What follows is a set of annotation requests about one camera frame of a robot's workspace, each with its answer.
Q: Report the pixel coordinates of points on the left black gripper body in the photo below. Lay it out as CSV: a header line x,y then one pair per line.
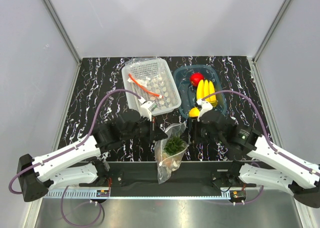
x,y
144,130

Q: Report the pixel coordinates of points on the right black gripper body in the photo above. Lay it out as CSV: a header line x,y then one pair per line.
x,y
205,135

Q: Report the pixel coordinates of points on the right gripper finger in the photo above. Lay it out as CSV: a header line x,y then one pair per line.
x,y
195,135
190,130

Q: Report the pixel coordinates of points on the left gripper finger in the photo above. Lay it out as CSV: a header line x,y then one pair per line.
x,y
153,120
158,134

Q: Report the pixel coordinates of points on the yellow toy lemon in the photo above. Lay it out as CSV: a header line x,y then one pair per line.
x,y
194,112

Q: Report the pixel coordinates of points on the orange toy pineapple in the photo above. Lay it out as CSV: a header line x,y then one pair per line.
x,y
173,152

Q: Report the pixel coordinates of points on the clear dotted zip bag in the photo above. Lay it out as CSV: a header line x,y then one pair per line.
x,y
175,129

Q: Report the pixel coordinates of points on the red toy apple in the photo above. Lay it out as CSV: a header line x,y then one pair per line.
x,y
195,78

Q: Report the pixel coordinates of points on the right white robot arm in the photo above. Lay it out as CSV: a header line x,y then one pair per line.
x,y
256,160

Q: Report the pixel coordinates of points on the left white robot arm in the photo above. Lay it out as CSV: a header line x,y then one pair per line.
x,y
38,175

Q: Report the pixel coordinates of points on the orange zipper clear bag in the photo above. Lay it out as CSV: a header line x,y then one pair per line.
x,y
150,85

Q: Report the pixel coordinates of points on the yellow toy banana bunch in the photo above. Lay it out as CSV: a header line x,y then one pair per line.
x,y
204,89

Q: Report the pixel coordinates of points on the white perforated plastic basket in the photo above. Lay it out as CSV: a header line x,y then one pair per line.
x,y
150,88

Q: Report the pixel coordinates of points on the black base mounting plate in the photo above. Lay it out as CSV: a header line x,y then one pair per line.
x,y
190,175

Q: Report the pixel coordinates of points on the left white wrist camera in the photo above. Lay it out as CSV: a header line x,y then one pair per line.
x,y
146,109

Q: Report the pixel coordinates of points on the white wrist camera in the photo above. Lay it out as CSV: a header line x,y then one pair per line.
x,y
205,106
146,109

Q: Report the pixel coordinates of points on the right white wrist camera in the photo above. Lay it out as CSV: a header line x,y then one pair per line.
x,y
205,106

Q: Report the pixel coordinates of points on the aluminium front rail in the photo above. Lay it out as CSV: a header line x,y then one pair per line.
x,y
95,192

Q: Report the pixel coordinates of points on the right aluminium frame post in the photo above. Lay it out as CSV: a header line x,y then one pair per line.
x,y
280,14

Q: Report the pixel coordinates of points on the aluminium frame post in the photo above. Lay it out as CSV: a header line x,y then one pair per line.
x,y
62,31
280,14

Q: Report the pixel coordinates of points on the left aluminium frame post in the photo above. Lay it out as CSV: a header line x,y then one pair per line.
x,y
62,31

